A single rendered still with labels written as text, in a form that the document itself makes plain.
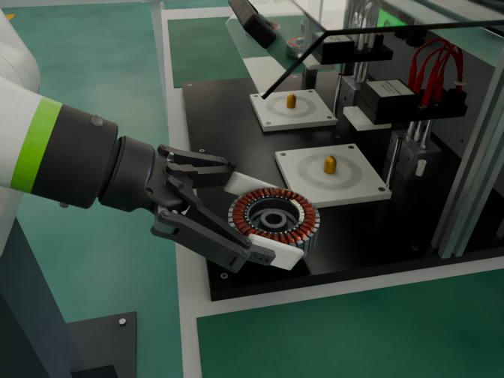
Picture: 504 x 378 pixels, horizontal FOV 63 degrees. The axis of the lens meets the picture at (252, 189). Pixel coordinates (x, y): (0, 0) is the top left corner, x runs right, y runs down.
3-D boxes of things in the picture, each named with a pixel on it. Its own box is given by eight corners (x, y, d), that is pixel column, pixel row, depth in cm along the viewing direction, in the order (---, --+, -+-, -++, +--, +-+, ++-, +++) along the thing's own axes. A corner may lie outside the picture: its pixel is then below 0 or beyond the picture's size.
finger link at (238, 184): (223, 191, 54) (223, 187, 54) (268, 205, 57) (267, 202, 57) (235, 173, 52) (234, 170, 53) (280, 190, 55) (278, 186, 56)
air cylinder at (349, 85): (350, 114, 86) (354, 89, 83) (337, 99, 92) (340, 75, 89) (373, 112, 87) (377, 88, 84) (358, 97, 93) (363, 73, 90)
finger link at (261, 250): (234, 237, 43) (238, 258, 40) (274, 250, 45) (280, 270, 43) (227, 247, 43) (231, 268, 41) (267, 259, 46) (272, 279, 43)
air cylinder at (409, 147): (405, 181, 67) (413, 153, 64) (385, 157, 73) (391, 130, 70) (433, 178, 68) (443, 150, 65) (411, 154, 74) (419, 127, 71)
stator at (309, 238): (235, 273, 47) (235, 250, 45) (223, 210, 56) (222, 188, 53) (328, 261, 49) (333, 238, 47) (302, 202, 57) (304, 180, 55)
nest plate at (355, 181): (297, 211, 62) (298, 204, 61) (274, 157, 73) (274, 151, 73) (390, 199, 64) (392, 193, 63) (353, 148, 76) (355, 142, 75)
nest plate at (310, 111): (263, 131, 80) (263, 126, 80) (249, 99, 92) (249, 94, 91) (336, 124, 83) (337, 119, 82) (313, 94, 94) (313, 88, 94)
